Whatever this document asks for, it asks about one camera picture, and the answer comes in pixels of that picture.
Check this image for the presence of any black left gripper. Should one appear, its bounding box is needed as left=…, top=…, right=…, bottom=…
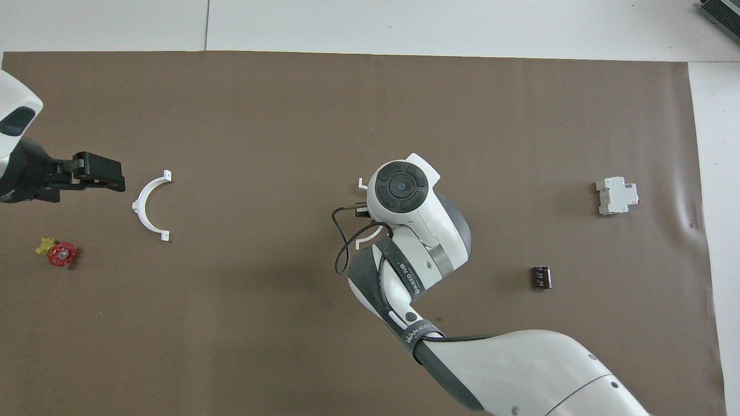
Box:
left=0, top=138, right=126, bottom=203

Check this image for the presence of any grey ribbed metal device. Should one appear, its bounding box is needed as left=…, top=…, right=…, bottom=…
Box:
left=697, top=0, right=740, bottom=29

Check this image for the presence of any red handle brass valve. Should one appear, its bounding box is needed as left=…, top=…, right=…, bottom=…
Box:
left=35, top=236, right=79, bottom=268

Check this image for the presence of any white half pipe clamp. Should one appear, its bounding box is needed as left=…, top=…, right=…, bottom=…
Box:
left=132, top=170, right=172, bottom=242
left=355, top=178, right=383, bottom=250

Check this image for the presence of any brown paper mat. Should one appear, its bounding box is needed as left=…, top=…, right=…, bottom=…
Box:
left=0, top=51, right=728, bottom=416

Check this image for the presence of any white circuit breaker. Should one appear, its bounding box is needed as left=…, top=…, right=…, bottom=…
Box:
left=595, top=176, right=639, bottom=216

